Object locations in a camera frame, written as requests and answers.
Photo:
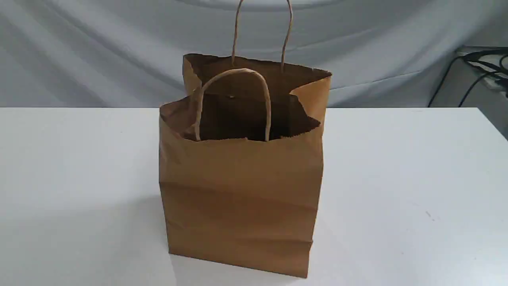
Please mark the brown paper bag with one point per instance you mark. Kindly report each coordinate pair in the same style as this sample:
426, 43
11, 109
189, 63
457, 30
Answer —
241, 160

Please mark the grey backdrop cloth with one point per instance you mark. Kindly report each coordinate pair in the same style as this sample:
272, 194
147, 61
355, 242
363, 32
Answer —
129, 53

